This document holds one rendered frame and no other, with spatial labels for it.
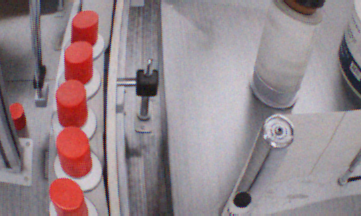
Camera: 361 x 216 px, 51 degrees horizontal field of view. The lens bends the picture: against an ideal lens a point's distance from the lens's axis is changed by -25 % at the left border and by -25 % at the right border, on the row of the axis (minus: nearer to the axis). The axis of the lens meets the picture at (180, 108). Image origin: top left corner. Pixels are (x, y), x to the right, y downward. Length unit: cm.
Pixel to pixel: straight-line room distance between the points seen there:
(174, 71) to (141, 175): 16
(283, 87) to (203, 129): 13
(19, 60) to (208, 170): 41
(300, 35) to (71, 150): 35
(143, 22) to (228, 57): 19
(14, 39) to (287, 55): 53
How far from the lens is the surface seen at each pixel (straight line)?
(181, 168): 61
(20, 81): 78
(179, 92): 68
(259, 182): 48
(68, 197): 36
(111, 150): 58
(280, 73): 65
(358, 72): 78
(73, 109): 41
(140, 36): 83
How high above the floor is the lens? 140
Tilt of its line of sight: 52 degrees down
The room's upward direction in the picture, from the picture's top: 10 degrees clockwise
